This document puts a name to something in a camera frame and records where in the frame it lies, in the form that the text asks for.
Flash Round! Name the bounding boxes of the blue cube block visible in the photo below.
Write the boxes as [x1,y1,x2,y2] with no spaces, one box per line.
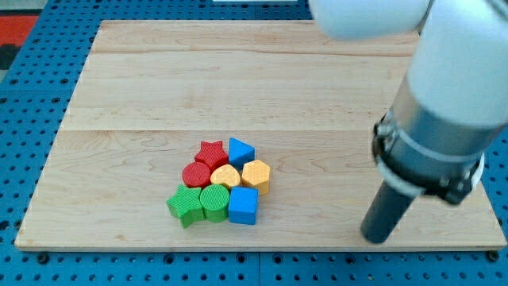
[228,187,259,225]

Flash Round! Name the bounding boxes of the yellow heart block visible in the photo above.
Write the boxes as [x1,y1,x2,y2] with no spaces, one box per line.
[210,164,241,191]

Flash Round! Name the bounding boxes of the blue triangle block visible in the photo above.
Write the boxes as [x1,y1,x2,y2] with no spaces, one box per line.
[229,137,256,171]

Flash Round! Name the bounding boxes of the red star block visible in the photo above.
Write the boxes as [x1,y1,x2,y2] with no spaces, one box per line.
[194,141,229,172]

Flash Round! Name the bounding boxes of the wooden board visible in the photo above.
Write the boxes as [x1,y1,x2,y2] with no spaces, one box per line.
[15,21,506,252]

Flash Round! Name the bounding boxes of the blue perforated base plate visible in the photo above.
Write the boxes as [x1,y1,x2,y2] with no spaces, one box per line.
[1,0,507,285]

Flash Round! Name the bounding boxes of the red cylinder block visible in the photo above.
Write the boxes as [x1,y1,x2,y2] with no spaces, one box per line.
[182,162,210,188]

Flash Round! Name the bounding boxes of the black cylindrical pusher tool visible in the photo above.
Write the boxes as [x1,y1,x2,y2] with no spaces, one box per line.
[360,181,414,244]

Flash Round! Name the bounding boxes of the green cylinder block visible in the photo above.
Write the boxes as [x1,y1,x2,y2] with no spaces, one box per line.
[199,184,229,222]

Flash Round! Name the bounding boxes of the green star block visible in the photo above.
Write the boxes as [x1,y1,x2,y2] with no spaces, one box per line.
[166,184,205,229]

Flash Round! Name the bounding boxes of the yellow hexagon block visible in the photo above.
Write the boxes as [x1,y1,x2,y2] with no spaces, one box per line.
[241,160,271,195]

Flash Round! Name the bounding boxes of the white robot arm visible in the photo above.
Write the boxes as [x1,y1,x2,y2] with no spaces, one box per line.
[309,0,507,205]

